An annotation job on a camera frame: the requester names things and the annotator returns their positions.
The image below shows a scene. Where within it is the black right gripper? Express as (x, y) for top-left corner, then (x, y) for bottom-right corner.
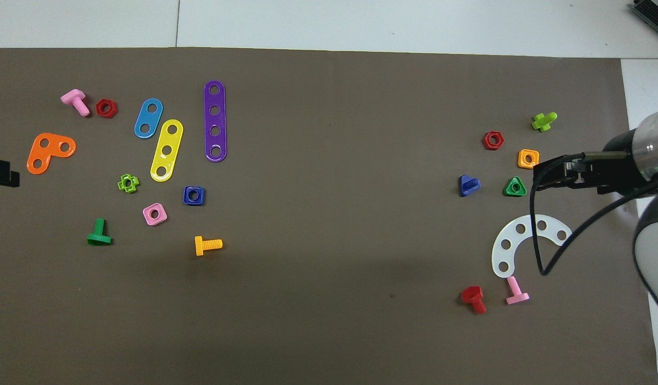
(533, 128), (642, 199)

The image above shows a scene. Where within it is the blue triangle-head toy screw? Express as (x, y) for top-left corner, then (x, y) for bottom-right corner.
(458, 174), (481, 197)

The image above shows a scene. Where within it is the lime cross-head toy screw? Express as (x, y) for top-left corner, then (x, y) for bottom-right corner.
(531, 112), (558, 132)

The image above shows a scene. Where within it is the pink toy screw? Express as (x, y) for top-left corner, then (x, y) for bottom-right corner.
(505, 276), (530, 305)
(60, 89), (91, 117)

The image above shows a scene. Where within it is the dark green toy screw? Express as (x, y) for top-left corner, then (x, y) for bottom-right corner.
(87, 218), (113, 247)

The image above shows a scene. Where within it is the pink square toy nut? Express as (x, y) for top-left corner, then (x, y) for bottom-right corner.
(142, 203), (168, 226)

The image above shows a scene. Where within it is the red hexagon-head toy screw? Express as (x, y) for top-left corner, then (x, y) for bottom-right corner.
(461, 286), (487, 315)

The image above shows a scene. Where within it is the orange toy screw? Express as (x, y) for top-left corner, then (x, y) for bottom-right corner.
(194, 235), (223, 257)

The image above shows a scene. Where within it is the orange three-hole corner plate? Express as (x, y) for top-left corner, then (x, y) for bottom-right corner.
(27, 133), (77, 175)

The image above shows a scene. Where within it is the white curved five-hole plate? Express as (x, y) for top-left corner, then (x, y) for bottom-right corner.
(491, 214), (573, 279)

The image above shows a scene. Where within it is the blue two-hole strip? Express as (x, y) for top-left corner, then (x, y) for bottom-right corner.
(134, 98), (164, 140)

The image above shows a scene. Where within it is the yellow three-hole strip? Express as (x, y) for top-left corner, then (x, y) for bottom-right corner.
(150, 119), (184, 183)

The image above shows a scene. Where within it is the dark ribbed metal device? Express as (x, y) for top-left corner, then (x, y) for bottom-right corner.
(630, 0), (658, 28)

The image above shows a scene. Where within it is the purple four-hole strip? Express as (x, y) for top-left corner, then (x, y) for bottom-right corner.
(203, 80), (228, 163)

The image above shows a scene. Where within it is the brown table mat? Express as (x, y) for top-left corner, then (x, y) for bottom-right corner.
(0, 47), (658, 385)

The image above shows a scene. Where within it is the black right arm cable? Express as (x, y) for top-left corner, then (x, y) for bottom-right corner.
(530, 154), (658, 276)

